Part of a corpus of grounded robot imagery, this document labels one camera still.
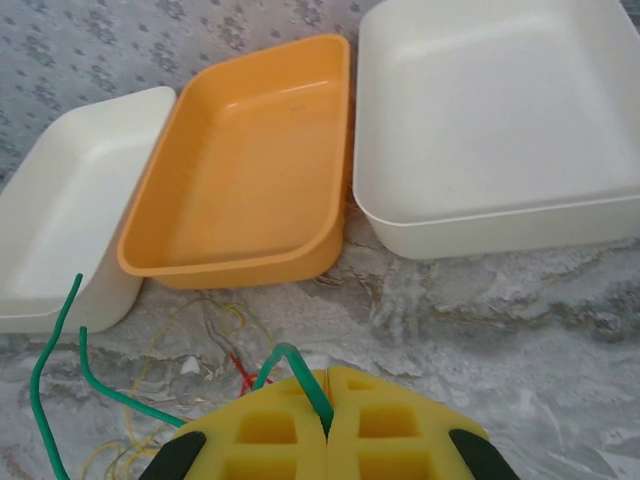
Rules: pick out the orange plastic tray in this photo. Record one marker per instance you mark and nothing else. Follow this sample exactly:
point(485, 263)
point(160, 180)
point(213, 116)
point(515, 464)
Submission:
point(240, 190)

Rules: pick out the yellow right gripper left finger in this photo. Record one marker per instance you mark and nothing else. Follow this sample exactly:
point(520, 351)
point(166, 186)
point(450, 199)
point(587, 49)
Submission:
point(260, 430)

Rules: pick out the small white plastic tray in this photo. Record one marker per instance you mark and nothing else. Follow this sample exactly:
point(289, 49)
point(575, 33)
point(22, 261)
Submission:
point(65, 200)

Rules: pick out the large white plastic tray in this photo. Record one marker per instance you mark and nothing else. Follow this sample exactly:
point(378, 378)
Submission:
point(490, 125)

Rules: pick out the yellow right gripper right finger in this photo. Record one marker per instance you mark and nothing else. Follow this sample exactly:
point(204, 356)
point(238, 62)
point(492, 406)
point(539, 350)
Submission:
point(390, 430)

